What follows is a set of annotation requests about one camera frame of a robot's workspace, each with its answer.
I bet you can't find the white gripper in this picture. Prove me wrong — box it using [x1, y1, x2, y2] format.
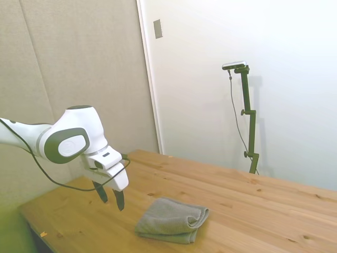
[84, 161, 130, 212]

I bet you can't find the grey folded towel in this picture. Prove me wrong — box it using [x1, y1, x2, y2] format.
[134, 196, 210, 245]

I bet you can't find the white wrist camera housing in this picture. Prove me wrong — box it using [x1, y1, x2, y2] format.
[80, 144, 124, 172]

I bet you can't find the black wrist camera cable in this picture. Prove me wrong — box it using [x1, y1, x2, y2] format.
[0, 117, 132, 192]

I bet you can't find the white door frame trim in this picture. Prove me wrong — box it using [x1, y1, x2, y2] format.
[136, 0, 164, 155]

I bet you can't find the dark green camera stand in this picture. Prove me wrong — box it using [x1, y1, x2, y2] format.
[233, 66, 260, 174]

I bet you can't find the grey wall switch plate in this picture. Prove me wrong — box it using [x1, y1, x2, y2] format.
[153, 18, 163, 40]

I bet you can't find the silver exterior camera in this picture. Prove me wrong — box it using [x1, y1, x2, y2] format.
[221, 60, 248, 71]

